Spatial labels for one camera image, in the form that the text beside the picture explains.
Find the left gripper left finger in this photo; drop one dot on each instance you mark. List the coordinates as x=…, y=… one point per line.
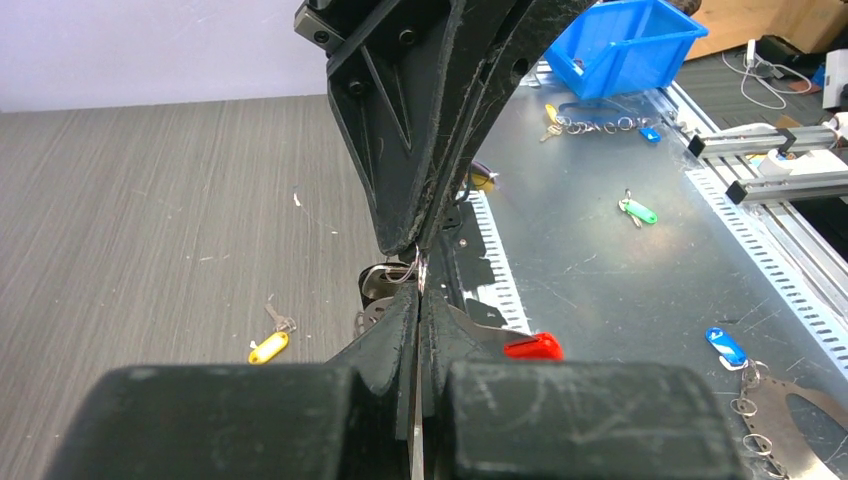
x=346, y=418

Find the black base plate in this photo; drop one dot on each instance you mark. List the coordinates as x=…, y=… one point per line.
x=470, y=266

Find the green tag key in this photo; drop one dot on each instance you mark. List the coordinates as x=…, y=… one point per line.
x=639, y=214

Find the key chain blue tag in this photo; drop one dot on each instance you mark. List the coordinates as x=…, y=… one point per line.
x=575, y=118

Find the blue tag key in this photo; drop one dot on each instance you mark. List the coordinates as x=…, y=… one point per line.
x=730, y=354

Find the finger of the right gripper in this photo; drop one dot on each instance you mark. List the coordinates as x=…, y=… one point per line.
x=490, y=99
x=405, y=82

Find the blue plastic bin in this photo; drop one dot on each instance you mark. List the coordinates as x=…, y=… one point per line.
x=623, y=47

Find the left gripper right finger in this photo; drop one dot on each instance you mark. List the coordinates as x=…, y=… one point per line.
x=488, y=417

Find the metal key holder red handle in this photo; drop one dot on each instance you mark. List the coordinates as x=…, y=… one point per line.
x=490, y=338

